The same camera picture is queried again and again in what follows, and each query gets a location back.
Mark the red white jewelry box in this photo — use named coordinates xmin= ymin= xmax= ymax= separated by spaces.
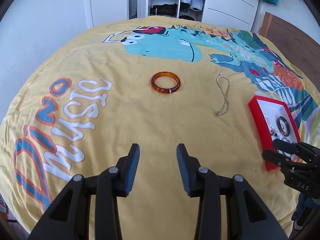
xmin=248 ymin=95 xmax=302 ymax=171

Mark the right gloved hand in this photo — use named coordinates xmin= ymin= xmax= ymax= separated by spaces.
xmin=291 ymin=193 xmax=319 ymax=229

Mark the yellow dino print duvet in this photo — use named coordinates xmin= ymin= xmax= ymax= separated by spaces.
xmin=1 ymin=16 xmax=319 ymax=239

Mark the wooden headboard panel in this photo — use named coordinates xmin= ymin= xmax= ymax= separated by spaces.
xmin=259 ymin=12 xmax=320 ymax=89

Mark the amber resin bangle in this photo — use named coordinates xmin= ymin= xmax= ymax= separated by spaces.
xmin=150 ymin=72 xmax=181 ymax=94

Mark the open white wardrobe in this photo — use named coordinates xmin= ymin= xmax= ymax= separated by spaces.
xmin=137 ymin=0 xmax=259 ymax=31

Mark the silver chain necklace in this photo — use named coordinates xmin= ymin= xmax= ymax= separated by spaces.
xmin=215 ymin=73 xmax=231 ymax=117

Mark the white door with handle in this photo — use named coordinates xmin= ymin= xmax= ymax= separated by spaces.
xmin=84 ymin=0 xmax=129 ymax=29

